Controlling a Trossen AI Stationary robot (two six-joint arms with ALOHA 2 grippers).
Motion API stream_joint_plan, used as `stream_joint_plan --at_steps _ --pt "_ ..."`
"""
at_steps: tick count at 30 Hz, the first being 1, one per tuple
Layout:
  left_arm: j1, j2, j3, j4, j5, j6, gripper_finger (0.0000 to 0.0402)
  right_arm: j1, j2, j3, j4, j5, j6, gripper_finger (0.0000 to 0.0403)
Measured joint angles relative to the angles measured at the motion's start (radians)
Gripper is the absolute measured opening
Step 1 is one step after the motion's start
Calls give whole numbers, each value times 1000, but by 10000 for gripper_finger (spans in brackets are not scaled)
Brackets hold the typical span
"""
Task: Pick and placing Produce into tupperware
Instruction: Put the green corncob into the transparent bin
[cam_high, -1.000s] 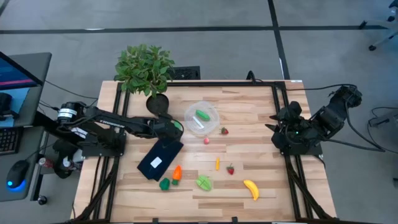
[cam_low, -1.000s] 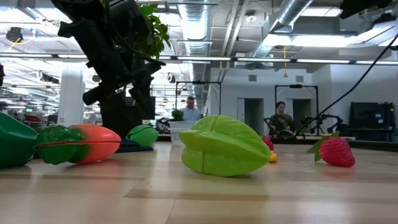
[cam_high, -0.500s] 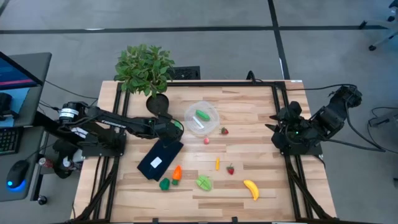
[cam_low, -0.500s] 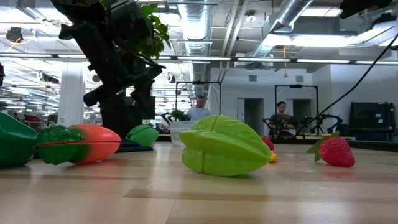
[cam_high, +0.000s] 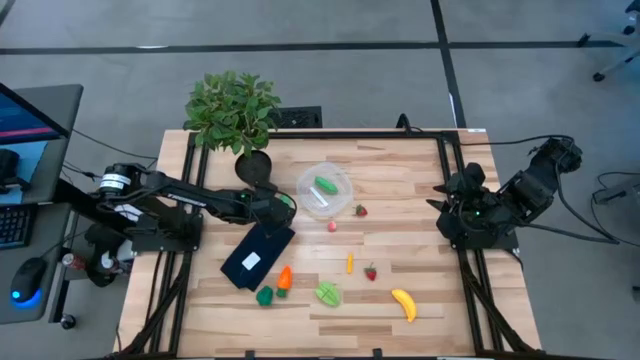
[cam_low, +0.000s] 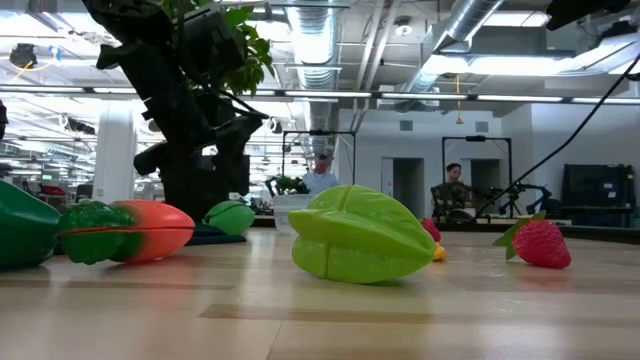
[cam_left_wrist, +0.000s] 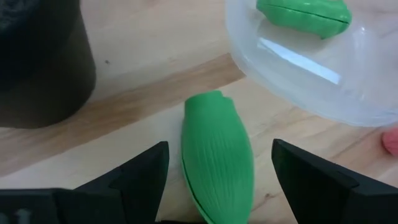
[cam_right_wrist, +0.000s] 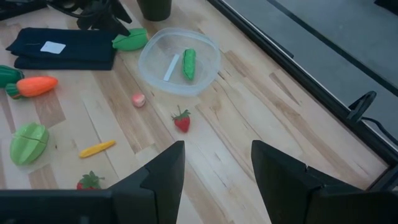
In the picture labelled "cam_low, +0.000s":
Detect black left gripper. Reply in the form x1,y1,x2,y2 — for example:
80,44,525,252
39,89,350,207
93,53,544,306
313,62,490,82
119,47,271,221

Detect orange toy carrot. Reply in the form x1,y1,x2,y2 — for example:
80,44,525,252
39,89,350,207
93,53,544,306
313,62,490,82
58,199,196,265

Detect dark green toy bell pepper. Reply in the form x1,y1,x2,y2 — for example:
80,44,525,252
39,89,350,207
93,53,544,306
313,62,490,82
0,179,61,269

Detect red toy strawberry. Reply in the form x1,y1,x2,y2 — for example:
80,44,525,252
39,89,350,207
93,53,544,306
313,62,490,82
492,209,572,270
421,217,443,244

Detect clear plastic tupperware container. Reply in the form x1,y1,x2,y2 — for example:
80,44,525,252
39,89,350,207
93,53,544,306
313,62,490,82
272,193,321,234

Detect dark blue folded cloth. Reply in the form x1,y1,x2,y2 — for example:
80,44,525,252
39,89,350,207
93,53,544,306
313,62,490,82
187,223,247,246

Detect white square column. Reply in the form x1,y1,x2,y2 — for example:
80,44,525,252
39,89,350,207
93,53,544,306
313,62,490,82
91,99,139,215

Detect green plant in black pot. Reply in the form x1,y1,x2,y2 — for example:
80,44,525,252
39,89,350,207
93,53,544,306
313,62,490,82
159,0,276,225

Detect person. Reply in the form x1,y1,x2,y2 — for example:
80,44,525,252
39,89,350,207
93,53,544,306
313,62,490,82
429,162,477,222
301,152,341,197

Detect black cabinet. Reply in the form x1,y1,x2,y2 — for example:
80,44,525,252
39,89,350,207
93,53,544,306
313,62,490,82
559,163,638,229

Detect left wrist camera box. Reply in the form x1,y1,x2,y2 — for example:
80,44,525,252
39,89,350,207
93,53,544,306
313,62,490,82
178,7,247,76

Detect black stand frame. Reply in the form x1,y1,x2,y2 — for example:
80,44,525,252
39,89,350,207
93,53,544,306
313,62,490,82
440,134,514,220
281,129,358,194

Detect silver ventilation duct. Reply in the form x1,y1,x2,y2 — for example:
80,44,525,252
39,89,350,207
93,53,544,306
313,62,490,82
399,0,506,96
285,0,342,156

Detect black cable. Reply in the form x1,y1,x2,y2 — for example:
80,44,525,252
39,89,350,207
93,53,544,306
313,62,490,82
473,52,640,220

